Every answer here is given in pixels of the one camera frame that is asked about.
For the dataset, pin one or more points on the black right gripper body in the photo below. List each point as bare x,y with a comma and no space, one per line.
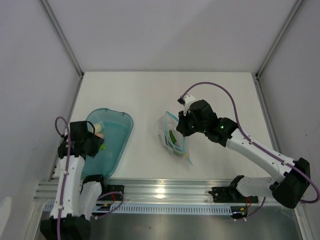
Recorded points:
189,126

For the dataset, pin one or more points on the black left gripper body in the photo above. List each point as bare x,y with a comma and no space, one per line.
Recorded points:
94,142

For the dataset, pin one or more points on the pink egg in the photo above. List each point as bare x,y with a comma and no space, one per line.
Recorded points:
100,135

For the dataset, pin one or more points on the green chili pepper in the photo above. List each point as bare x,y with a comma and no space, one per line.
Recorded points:
102,147

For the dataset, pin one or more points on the green bell pepper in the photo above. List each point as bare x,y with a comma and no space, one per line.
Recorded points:
172,137

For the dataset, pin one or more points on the clear zip top bag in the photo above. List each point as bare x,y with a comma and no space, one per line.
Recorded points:
169,121

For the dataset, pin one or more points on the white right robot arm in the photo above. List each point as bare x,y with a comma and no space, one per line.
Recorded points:
288,178

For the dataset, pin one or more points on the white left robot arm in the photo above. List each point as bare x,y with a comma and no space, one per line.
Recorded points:
70,216

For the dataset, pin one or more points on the white garlic bulb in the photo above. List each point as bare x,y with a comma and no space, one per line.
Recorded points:
98,128

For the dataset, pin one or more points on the teal plastic tray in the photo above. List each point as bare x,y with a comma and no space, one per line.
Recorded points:
117,128

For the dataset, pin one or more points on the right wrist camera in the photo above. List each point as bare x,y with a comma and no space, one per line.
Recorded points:
186,101

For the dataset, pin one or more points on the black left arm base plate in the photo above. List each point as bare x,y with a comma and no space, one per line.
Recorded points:
112,192

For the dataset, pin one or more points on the aluminium table edge rail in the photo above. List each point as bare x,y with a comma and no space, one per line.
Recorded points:
186,192

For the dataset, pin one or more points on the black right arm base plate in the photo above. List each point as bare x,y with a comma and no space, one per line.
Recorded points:
224,194

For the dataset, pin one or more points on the white slotted cable duct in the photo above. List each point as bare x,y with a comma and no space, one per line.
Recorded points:
169,209

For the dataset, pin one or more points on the right aluminium frame post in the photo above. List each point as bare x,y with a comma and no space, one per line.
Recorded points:
284,30

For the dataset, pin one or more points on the aluminium frame post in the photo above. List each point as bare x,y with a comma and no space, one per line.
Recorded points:
284,30
49,13

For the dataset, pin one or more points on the left aluminium frame post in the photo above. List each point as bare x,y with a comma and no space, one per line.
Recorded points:
49,13

